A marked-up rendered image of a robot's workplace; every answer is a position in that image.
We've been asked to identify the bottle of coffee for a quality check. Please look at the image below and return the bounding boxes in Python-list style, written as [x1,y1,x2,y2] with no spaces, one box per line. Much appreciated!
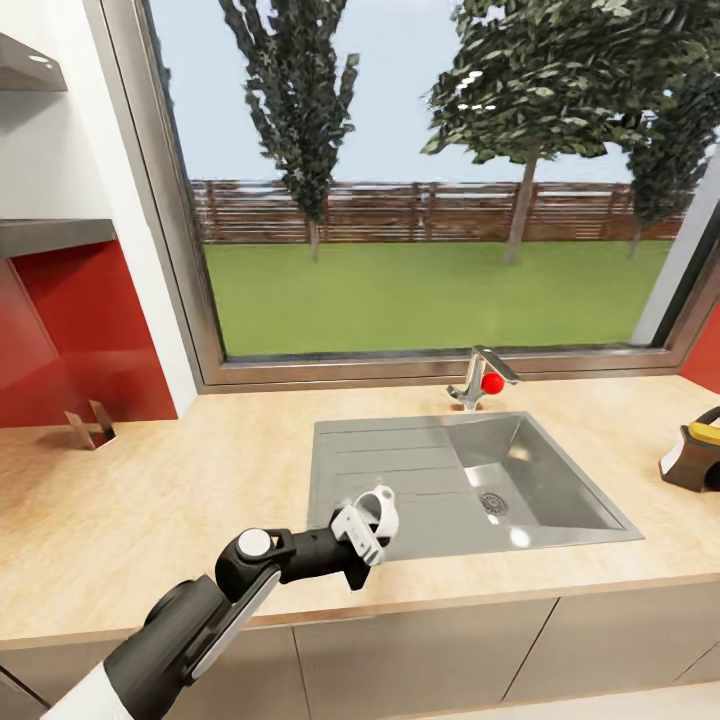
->
[658,421,720,493]

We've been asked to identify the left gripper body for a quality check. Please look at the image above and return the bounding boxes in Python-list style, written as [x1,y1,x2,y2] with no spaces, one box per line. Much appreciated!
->
[309,526,372,591]

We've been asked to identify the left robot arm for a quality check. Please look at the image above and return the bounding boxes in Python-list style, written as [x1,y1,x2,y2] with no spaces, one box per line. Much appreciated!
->
[39,505,391,720]

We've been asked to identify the coffee cup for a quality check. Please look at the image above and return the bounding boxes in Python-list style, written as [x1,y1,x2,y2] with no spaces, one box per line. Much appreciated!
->
[352,485,400,540]

